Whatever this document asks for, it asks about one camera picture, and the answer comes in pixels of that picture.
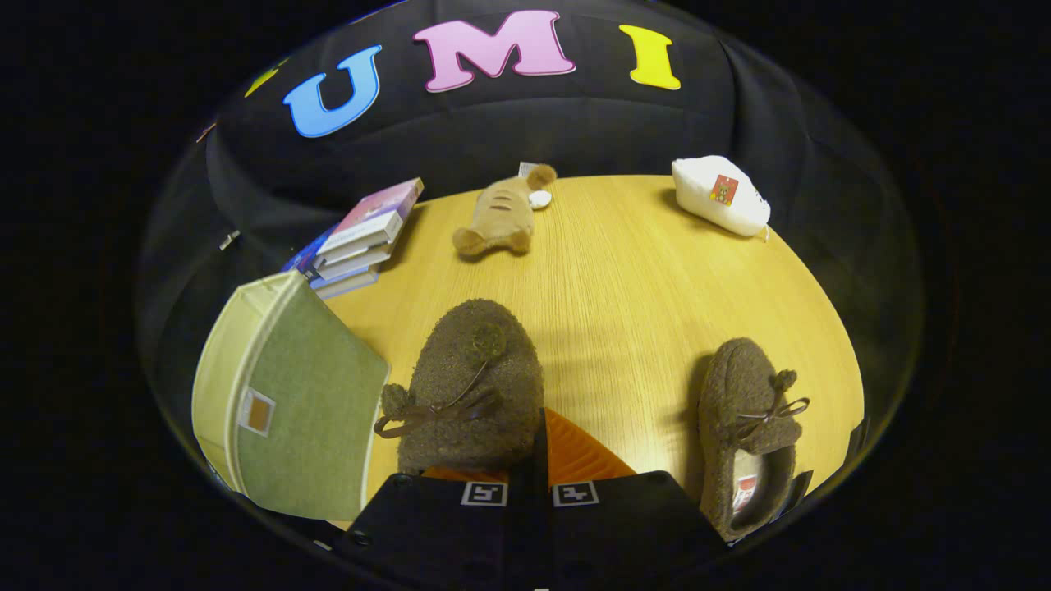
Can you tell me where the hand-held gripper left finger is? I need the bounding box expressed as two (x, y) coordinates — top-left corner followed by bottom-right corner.
(343, 458), (535, 589)

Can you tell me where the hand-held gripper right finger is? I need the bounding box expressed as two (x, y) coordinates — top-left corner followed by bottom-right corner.
(533, 407), (729, 589)

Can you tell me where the brown fuzzy shoe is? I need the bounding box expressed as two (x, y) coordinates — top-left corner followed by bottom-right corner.
(374, 298), (547, 477)
(697, 337), (812, 543)

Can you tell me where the green fabric storage box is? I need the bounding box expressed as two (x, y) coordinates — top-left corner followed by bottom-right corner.
(191, 270), (392, 522)

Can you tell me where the brown plush toy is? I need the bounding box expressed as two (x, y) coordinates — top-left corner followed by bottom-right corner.
(452, 163), (558, 257)

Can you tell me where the grey white book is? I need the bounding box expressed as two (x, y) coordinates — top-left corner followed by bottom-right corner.
(310, 264), (380, 300)
(312, 240), (397, 274)

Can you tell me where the blue cover book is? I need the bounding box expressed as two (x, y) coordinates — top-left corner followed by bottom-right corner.
(281, 223), (339, 277)

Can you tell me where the pink cover book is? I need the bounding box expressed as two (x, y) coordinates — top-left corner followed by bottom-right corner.
(319, 177), (425, 256)

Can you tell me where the white plush toy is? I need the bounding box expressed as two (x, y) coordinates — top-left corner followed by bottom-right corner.
(672, 155), (772, 239)

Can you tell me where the black backdrop cloth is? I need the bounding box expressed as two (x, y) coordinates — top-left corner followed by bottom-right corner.
(135, 0), (925, 493)

